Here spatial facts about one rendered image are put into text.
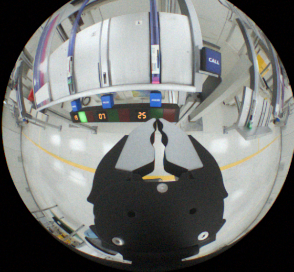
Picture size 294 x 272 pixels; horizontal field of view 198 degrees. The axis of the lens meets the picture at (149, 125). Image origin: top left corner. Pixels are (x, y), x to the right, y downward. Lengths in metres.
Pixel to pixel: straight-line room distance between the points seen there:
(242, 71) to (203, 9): 1.94
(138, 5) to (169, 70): 1.95
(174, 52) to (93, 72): 0.18
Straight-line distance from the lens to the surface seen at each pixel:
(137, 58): 0.21
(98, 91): 0.22
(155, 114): 0.24
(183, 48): 0.22
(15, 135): 8.73
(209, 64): 0.19
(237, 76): 0.46
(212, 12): 2.37
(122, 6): 2.13
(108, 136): 0.99
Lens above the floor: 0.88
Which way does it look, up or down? 77 degrees down
